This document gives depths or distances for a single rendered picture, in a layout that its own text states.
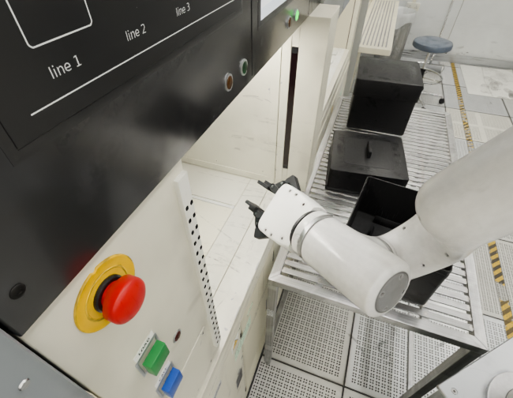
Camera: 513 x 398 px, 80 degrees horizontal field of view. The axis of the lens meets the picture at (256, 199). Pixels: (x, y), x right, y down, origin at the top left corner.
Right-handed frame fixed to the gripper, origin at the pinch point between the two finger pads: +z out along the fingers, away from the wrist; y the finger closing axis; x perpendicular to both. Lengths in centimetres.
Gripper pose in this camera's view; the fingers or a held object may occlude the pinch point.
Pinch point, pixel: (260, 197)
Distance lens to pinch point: 62.8
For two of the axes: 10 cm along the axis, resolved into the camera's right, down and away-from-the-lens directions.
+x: -6.8, -3.7, -6.3
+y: 5.3, -8.5, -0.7
